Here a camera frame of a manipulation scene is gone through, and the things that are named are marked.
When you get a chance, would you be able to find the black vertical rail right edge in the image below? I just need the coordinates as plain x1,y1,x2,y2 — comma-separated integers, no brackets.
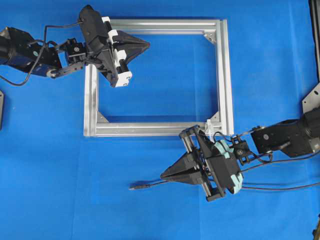
308,0,320,82

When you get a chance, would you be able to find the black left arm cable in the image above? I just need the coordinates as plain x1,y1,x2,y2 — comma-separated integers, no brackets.
0,21,85,87

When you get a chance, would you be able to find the dark object bottom right corner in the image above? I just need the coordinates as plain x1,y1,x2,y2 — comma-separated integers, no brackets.
312,215,320,240

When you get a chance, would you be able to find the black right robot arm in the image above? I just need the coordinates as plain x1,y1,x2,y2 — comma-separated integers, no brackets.
160,108,320,201

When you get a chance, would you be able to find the black wire with plug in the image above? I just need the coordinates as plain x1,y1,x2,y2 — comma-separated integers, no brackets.
129,177,320,192

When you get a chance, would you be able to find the grey right arm base bracket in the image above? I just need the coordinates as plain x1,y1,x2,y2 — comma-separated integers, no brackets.
302,83,320,114

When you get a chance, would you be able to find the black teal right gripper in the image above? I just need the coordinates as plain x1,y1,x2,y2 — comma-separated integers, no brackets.
160,126,244,202

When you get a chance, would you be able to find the silver aluminium extrusion frame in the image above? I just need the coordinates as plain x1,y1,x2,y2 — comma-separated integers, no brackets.
83,18,234,137

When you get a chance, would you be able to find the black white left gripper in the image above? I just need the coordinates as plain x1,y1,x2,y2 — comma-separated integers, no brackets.
78,5,150,88

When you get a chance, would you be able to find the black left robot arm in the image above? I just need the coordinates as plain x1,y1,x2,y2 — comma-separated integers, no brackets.
0,5,150,88

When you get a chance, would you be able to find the white string loop holder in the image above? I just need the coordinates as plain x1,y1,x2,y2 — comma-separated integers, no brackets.
205,119,216,138

